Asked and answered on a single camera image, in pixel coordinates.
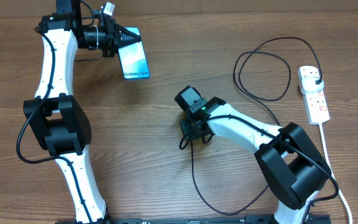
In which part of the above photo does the blue Galaxy smartphone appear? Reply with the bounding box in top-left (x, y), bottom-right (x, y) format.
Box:
top-left (118, 41), bottom-right (150, 80)

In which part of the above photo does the black charging cable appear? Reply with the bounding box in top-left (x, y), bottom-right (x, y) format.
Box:
top-left (178, 37), bottom-right (323, 216)

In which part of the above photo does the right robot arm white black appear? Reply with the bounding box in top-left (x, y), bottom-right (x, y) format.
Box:
top-left (175, 86), bottom-right (332, 223)

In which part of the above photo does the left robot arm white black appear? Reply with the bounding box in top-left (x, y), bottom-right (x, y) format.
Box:
top-left (23, 0), bottom-right (150, 223)

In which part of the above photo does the white charger plug adapter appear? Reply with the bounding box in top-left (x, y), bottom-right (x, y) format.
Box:
top-left (300, 77), bottom-right (324, 94)

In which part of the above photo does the white power strip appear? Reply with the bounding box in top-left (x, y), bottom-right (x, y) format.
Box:
top-left (298, 65), bottom-right (330, 125)

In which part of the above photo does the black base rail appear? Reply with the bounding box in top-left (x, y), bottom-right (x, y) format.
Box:
top-left (54, 213), bottom-right (332, 224)

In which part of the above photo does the white power strip cord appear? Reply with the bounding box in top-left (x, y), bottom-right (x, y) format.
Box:
top-left (318, 123), bottom-right (354, 224)

